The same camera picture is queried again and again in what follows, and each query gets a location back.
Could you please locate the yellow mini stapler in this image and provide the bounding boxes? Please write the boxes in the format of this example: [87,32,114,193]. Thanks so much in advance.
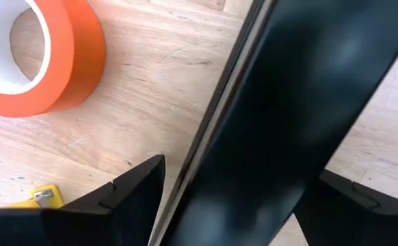
[3,184,65,209]

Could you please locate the orange tape roll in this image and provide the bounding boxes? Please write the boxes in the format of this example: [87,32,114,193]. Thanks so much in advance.
[0,0,107,119]

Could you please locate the large black stapler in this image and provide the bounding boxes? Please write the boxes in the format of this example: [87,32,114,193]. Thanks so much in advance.
[147,0,398,246]

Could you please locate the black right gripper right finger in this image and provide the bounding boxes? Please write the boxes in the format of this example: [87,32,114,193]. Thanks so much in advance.
[293,169,398,246]

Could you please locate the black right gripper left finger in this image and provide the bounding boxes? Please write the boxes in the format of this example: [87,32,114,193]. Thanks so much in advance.
[41,154,166,246]

